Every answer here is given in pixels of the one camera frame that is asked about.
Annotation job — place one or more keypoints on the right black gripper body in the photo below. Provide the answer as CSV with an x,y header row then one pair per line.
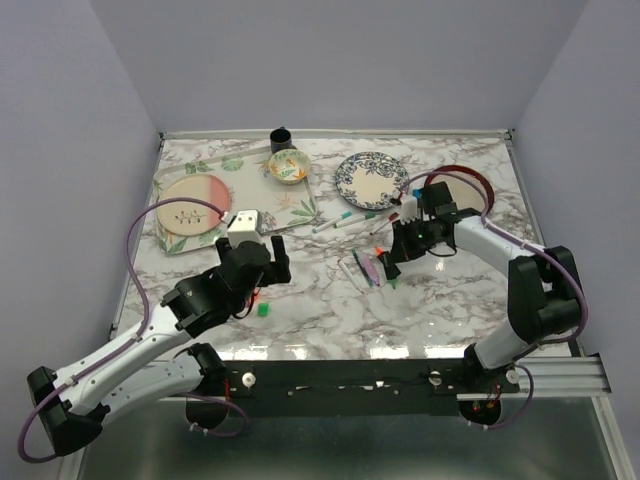
x,y
414,238

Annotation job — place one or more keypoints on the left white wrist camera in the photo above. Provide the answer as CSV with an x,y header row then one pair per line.
x,y
244,227

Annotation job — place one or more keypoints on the dark green pen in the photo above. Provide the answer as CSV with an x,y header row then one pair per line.
x,y
361,267

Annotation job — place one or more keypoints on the green capped white marker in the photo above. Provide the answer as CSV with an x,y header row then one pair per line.
x,y
354,219

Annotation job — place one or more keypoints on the green highlighter cap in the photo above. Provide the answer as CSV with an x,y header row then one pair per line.
x,y
263,309

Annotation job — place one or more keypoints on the purple translucent highlighter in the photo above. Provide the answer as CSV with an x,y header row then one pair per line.
x,y
370,270

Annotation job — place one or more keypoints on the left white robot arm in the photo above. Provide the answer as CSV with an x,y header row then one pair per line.
x,y
74,402

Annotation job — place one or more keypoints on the floral rectangular tray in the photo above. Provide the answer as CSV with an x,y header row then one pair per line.
x,y
252,187

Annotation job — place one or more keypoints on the black cup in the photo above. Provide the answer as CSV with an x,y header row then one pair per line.
x,y
280,139

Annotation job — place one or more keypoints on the red rimmed brown plate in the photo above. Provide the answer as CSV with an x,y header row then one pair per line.
x,y
468,187

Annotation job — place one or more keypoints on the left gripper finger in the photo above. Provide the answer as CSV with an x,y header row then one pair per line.
x,y
278,246
282,274

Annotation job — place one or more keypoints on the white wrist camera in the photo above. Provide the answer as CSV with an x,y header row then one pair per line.
x,y
244,227
409,210

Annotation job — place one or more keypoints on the floral yellow bowl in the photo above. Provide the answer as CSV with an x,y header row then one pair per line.
x,y
289,166

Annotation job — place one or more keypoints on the pink cream round plate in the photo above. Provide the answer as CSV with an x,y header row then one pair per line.
x,y
193,219

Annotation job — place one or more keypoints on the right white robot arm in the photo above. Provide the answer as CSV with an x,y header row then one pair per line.
x,y
545,301

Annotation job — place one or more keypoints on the aluminium frame rail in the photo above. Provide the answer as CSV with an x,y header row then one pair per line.
x,y
567,377

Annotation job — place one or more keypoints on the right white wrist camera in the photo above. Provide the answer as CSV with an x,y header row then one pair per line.
x,y
409,210

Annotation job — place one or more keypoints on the blue floral plate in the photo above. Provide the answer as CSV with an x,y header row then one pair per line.
x,y
370,180

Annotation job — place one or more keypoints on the teal capped white marker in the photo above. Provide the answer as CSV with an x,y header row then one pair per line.
x,y
331,222

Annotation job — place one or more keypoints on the black mounting base bar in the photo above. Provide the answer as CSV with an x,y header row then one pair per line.
x,y
314,388

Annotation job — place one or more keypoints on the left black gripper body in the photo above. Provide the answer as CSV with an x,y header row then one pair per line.
x,y
223,254

